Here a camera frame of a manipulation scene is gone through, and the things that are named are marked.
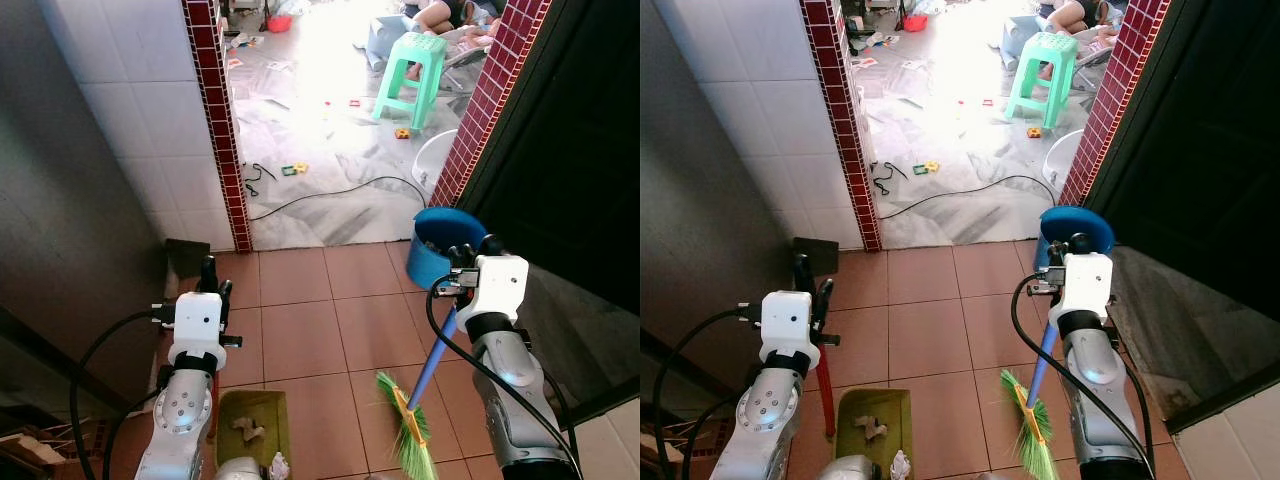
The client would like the long black floor cable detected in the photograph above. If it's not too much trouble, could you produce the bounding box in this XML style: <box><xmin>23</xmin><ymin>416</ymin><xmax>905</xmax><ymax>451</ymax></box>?
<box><xmin>247</xmin><ymin>175</ymin><xmax>430</xmax><ymax>222</ymax></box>
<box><xmin>879</xmin><ymin>174</ymin><xmax>1060</xmax><ymax>220</ymax></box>

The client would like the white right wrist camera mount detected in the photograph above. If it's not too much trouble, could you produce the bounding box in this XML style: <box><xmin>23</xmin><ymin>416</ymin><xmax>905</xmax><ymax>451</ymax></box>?
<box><xmin>1061</xmin><ymin>252</ymin><xmax>1114</xmax><ymax>320</ymax></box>
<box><xmin>469</xmin><ymin>254</ymin><xmax>530</xmax><ymax>322</ymax></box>

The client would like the short coiled black cable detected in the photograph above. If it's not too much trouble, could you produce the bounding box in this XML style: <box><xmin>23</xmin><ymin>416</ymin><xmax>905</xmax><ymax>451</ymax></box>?
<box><xmin>239</xmin><ymin>162</ymin><xmax>277</xmax><ymax>199</ymax></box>
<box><xmin>871</xmin><ymin>161</ymin><xmax>907</xmax><ymax>197</ymax></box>

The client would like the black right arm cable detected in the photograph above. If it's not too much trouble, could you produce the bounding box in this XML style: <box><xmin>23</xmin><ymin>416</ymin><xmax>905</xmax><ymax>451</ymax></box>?
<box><xmin>1009</xmin><ymin>271</ymin><xmax>1162</xmax><ymax>480</ymax></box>
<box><xmin>425</xmin><ymin>277</ymin><xmax>587</xmax><ymax>480</ymax></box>

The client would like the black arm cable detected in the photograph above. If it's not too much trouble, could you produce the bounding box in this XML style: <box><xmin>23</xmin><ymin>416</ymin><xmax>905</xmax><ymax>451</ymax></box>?
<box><xmin>651</xmin><ymin>307</ymin><xmax>767</xmax><ymax>480</ymax></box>
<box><xmin>67</xmin><ymin>309</ymin><xmax>177</xmax><ymax>480</ymax></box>
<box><xmin>425</xmin><ymin>277</ymin><xmax>587</xmax><ymax>480</ymax></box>
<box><xmin>1009</xmin><ymin>271</ymin><xmax>1162</xmax><ymax>480</ymax></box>

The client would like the black door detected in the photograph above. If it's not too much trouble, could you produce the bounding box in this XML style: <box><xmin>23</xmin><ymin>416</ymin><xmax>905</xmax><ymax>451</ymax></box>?
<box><xmin>455</xmin><ymin>0</ymin><xmax>641</xmax><ymax>431</ymax></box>
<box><xmin>1085</xmin><ymin>0</ymin><xmax>1280</xmax><ymax>436</ymax></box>

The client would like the blue plastic bucket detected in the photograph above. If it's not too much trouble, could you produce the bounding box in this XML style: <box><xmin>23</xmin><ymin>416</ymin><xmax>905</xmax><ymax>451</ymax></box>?
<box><xmin>404</xmin><ymin>206</ymin><xmax>492</xmax><ymax>292</ymax></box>
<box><xmin>1036</xmin><ymin>204</ymin><xmax>1117</xmax><ymax>273</ymax></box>

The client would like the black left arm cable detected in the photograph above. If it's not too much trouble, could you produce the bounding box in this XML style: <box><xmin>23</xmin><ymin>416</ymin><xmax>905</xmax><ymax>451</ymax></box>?
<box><xmin>651</xmin><ymin>307</ymin><xmax>767</xmax><ymax>480</ymax></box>
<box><xmin>67</xmin><ymin>309</ymin><xmax>177</xmax><ymax>480</ymax></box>

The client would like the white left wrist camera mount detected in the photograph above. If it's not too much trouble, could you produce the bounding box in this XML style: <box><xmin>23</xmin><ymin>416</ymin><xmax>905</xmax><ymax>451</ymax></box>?
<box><xmin>171</xmin><ymin>292</ymin><xmax>224</xmax><ymax>372</ymax></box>
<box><xmin>759</xmin><ymin>291</ymin><xmax>814</xmax><ymax>372</ymax></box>

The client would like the white plastic basin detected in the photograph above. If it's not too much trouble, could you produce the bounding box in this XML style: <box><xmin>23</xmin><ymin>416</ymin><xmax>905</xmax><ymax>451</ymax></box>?
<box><xmin>412</xmin><ymin>129</ymin><xmax>462</xmax><ymax>197</ymax></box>
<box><xmin>1041</xmin><ymin>127</ymin><xmax>1087</xmax><ymax>194</ymax></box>

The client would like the dark square floor block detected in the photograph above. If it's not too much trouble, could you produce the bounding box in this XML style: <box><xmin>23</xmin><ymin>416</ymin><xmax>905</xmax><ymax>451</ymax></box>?
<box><xmin>792</xmin><ymin>236</ymin><xmax>840</xmax><ymax>277</ymax></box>

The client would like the pale blue plastic bin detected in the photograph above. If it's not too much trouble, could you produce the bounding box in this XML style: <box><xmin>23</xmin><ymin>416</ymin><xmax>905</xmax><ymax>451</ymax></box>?
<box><xmin>364</xmin><ymin>14</ymin><xmax>412</xmax><ymax>67</ymax></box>
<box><xmin>999</xmin><ymin>14</ymin><xmax>1042</xmax><ymax>67</ymax></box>

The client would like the yellow dustpan with red handle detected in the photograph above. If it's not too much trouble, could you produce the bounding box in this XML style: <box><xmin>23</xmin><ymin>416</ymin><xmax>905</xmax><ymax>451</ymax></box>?
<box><xmin>207</xmin><ymin>374</ymin><xmax>294</xmax><ymax>478</ymax></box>
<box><xmin>814</xmin><ymin>335</ymin><xmax>914</xmax><ymax>480</ymax></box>

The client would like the wood scrap pile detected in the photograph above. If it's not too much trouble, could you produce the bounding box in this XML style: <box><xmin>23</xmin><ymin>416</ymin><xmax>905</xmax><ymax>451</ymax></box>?
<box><xmin>0</xmin><ymin>424</ymin><xmax>112</xmax><ymax>480</ymax></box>

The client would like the green plastic stool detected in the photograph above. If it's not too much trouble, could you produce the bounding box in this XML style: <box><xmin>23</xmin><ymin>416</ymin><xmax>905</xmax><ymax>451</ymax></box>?
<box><xmin>1002</xmin><ymin>31</ymin><xmax>1080</xmax><ymax>130</ymax></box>
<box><xmin>371</xmin><ymin>31</ymin><xmax>449</xmax><ymax>132</ymax></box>

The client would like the green broom with blue handle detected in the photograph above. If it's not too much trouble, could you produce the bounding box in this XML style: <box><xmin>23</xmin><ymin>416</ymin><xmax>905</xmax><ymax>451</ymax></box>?
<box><xmin>999</xmin><ymin>320</ymin><xmax>1062</xmax><ymax>480</ymax></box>
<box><xmin>374</xmin><ymin>304</ymin><xmax>460</xmax><ymax>480</ymax></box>

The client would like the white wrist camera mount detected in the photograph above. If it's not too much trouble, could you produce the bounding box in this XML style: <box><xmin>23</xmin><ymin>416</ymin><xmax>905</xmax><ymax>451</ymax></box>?
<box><xmin>1061</xmin><ymin>252</ymin><xmax>1114</xmax><ymax>320</ymax></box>
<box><xmin>469</xmin><ymin>254</ymin><xmax>530</xmax><ymax>322</ymax></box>
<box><xmin>759</xmin><ymin>291</ymin><xmax>814</xmax><ymax>372</ymax></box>
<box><xmin>171</xmin><ymin>292</ymin><xmax>224</xmax><ymax>372</ymax></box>

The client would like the seated person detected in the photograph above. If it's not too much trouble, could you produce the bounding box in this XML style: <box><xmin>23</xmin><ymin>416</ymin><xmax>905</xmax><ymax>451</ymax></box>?
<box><xmin>1039</xmin><ymin>0</ymin><xmax>1122</xmax><ymax>32</ymax></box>
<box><xmin>404</xmin><ymin>0</ymin><xmax>502</xmax><ymax>37</ymax></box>

